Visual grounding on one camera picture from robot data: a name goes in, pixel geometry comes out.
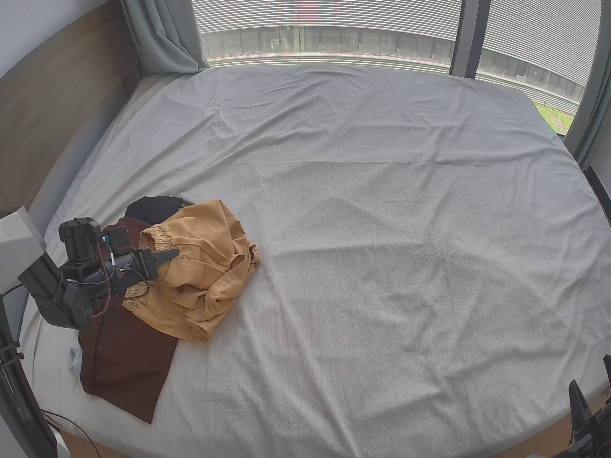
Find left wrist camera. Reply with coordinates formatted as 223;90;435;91
102;226;132;259

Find black cable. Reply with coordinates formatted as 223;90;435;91
42;409;108;458

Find window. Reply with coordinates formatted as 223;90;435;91
185;0;603;137

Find brown shorts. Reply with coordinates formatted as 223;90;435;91
78;215;179;425

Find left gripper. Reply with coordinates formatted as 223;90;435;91
111;247;181;291

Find tan shorts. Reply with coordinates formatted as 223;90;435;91
122;199;262;344

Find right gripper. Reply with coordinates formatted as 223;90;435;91
568;353;611;458

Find black garment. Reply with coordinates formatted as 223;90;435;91
125;196;184;223

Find grey-green curtain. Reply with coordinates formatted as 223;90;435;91
114;0;211;74
565;0;611;173

